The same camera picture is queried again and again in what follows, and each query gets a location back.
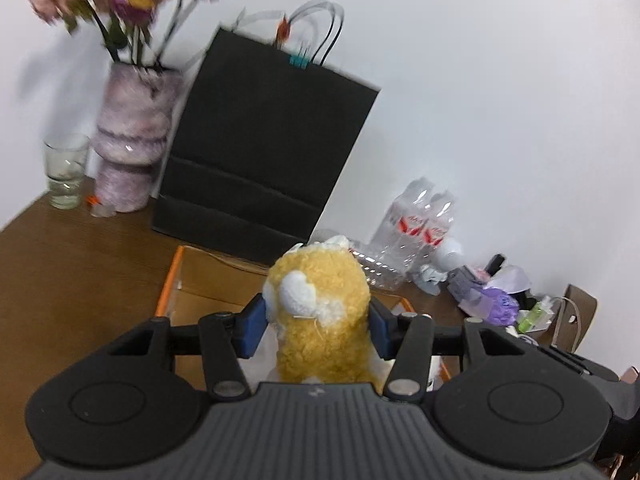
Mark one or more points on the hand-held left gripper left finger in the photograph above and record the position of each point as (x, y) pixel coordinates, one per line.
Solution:
(253, 331)

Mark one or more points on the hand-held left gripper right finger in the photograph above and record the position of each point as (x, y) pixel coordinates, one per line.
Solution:
(380, 332)

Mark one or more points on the yellow and white plush toy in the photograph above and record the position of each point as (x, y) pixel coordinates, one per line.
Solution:
(320, 310)

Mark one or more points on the cardboard box with orange edge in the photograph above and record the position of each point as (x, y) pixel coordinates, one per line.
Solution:
(200, 285)

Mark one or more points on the crushed clear plastic bottle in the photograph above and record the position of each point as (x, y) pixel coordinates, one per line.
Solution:
(372, 262)

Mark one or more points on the crumpled white tissue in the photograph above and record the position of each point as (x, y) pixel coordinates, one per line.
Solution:
(430, 280)

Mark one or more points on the small brown paper bag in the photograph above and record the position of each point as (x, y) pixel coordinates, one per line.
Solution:
(575, 317)

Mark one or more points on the small green box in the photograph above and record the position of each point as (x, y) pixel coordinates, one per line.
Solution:
(532, 316)

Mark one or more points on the white round object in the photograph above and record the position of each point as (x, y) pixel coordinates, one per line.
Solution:
(448, 252)

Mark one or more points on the clear plastic bottle red label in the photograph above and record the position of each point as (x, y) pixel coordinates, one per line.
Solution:
(407, 225)
(436, 227)

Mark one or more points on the purple crumpled cloth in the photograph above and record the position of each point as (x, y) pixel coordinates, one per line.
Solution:
(495, 305)

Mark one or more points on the small black object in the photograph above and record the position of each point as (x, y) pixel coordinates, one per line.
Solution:
(495, 263)

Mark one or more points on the white plastic wrapper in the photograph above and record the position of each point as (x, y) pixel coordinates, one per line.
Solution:
(515, 280)

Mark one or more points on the black paper shopping bag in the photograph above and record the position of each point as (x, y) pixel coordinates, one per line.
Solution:
(260, 160)

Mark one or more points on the small orange and clear object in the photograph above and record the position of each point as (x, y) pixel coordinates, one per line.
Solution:
(99, 205)

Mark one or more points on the pink and white fuzzy vase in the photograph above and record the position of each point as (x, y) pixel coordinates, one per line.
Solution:
(132, 135)

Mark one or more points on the clear drinking glass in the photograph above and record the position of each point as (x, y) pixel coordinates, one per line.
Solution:
(65, 170)

